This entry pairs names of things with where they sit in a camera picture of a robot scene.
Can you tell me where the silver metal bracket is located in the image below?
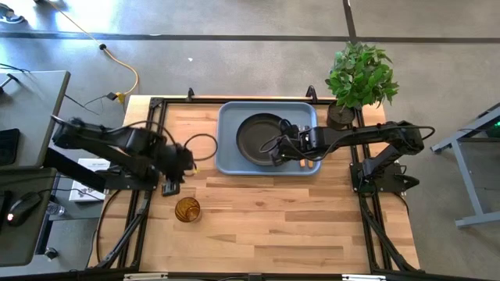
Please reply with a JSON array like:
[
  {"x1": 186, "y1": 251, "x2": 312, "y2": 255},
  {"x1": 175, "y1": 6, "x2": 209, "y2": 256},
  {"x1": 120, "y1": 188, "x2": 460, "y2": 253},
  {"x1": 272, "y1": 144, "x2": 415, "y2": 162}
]
[
  {"x1": 341, "y1": 274, "x2": 387, "y2": 281},
  {"x1": 123, "y1": 272, "x2": 169, "y2": 281}
]

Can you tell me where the blue plastic tray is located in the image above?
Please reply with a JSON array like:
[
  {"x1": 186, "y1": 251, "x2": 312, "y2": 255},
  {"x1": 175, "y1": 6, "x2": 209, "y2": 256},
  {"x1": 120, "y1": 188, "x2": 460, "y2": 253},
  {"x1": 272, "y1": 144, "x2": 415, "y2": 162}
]
[{"x1": 214, "y1": 101, "x2": 322, "y2": 176}]

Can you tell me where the clear water bottle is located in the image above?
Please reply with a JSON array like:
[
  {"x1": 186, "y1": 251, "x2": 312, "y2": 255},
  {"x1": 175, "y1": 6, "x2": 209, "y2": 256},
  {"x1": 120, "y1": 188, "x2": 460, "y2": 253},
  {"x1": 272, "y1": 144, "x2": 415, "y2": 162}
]
[{"x1": 46, "y1": 202, "x2": 66, "y2": 218}]

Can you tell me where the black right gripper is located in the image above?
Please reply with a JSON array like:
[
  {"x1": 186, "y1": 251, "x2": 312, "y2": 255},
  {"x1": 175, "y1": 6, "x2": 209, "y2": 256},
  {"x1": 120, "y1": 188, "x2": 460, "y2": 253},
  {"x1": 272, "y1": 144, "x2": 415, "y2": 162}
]
[{"x1": 269, "y1": 118, "x2": 316, "y2": 168}]

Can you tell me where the black plant pot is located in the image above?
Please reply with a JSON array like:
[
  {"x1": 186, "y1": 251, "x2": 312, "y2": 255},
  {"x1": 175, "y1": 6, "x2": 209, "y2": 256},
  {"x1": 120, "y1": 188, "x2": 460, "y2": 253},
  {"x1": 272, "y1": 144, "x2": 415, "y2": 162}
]
[{"x1": 326, "y1": 100, "x2": 356, "y2": 131}]

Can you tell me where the black aluminium table frame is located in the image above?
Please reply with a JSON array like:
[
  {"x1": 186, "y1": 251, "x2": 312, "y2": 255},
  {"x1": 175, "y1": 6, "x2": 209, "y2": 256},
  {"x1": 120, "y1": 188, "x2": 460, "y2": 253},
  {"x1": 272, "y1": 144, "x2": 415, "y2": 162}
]
[{"x1": 87, "y1": 95, "x2": 421, "y2": 274}]

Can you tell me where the dark desk surface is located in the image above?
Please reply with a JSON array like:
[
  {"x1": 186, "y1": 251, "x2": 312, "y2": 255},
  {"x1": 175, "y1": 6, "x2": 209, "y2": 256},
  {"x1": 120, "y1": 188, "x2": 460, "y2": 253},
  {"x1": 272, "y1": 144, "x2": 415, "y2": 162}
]
[{"x1": 0, "y1": 167, "x2": 58, "y2": 267}]

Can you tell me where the grey metal table frame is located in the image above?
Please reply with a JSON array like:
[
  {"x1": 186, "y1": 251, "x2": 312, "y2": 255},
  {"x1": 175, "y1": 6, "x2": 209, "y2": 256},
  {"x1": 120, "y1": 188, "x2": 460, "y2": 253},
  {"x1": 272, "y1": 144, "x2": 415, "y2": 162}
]
[{"x1": 430, "y1": 103, "x2": 500, "y2": 229}]

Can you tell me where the grey desk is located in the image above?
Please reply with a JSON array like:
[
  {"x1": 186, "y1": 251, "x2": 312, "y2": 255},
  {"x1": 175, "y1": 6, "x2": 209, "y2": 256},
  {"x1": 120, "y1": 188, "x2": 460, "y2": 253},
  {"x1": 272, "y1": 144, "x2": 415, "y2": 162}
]
[{"x1": 0, "y1": 69, "x2": 72, "y2": 169}]

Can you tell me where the amber glass cup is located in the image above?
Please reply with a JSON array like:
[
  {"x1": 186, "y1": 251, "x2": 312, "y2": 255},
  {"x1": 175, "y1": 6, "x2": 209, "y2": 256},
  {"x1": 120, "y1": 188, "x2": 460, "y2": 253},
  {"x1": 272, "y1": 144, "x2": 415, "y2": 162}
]
[{"x1": 174, "y1": 196, "x2": 202, "y2": 223}]

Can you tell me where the black round plate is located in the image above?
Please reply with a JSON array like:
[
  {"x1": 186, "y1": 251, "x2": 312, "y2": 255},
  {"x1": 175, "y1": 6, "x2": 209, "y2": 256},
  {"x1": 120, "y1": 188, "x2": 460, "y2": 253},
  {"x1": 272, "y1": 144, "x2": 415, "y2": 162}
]
[{"x1": 235, "y1": 112, "x2": 290, "y2": 167}]

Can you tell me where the black flat desk object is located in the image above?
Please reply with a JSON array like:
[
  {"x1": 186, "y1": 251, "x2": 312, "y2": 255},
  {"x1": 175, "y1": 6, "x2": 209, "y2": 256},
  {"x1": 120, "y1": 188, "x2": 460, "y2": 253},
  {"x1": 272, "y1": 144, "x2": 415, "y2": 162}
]
[{"x1": 0, "y1": 128, "x2": 20, "y2": 167}]

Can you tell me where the person's shoe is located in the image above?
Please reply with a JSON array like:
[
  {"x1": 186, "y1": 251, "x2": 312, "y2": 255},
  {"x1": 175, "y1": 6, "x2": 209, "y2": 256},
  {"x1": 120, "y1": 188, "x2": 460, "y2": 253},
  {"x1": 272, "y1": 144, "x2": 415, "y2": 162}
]
[{"x1": 0, "y1": 3, "x2": 25, "y2": 23}]

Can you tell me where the black computer mouse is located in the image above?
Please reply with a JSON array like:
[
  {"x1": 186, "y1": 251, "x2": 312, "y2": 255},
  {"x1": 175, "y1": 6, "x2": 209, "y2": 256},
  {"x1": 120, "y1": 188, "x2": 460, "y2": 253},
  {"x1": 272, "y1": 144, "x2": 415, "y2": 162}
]
[{"x1": 5, "y1": 190, "x2": 43, "y2": 227}]

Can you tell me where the yellow floor cable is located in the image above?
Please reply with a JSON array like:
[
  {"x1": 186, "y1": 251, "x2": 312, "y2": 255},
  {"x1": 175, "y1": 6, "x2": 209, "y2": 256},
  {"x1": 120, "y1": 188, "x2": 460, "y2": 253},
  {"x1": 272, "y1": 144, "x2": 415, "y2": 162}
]
[{"x1": 46, "y1": 0, "x2": 140, "y2": 105}]

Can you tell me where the green leafy plant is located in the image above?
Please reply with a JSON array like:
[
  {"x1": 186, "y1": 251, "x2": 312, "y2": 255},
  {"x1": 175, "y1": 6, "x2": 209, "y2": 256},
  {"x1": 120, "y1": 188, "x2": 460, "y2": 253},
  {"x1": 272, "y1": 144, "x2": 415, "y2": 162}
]
[{"x1": 324, "y1": 41, "x2": 400, "y2": 111}]

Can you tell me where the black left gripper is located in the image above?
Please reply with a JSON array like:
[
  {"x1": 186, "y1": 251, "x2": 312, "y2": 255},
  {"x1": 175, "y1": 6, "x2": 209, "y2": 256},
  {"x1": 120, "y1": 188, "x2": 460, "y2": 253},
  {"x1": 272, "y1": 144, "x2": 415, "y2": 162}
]
[{"x1": 159, "y1": 144, "x2": 197, "y2": 197}]

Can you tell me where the white printed booklet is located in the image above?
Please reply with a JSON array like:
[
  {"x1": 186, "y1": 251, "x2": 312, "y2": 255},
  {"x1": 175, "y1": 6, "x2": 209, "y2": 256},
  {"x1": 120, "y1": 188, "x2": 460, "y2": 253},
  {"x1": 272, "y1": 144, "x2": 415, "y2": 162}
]
[{"x1": 69, "y1": 157, "x2": 112, "y2": 203}]

